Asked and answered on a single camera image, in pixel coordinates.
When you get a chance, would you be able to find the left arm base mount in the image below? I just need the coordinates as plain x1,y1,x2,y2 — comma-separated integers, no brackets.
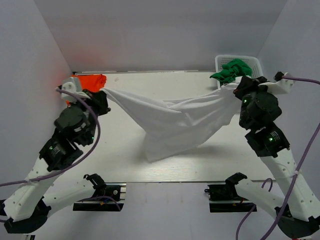
72,173,127,212

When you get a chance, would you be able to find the folded orange t shirt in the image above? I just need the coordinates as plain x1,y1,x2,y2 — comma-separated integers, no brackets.
71,74,107,99

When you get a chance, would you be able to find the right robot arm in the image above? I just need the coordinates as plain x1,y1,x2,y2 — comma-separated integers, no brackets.
225,90,320,239

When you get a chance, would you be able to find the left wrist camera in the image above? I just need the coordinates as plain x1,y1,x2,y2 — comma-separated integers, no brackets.
58,76,89,103

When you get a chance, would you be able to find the green t shirt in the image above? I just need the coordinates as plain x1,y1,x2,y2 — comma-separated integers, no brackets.
210,58,252,85

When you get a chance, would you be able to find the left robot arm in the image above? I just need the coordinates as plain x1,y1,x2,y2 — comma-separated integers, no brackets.
0,90,111,234

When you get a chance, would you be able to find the white plastic basket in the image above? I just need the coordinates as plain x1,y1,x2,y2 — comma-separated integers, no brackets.
213,54,264,87

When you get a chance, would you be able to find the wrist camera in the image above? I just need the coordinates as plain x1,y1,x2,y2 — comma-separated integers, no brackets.
58,76,89,103
258,71,296,95

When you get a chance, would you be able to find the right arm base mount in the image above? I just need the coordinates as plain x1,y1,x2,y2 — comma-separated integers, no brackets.
204,172,257,213

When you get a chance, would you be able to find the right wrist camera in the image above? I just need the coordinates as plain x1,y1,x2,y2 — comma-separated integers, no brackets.
258,71,296,95

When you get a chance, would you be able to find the white t shirt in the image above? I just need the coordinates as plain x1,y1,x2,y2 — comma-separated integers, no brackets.
103,83,240,162

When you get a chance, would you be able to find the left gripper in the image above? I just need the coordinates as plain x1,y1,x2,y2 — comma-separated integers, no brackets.
69,88,111,145

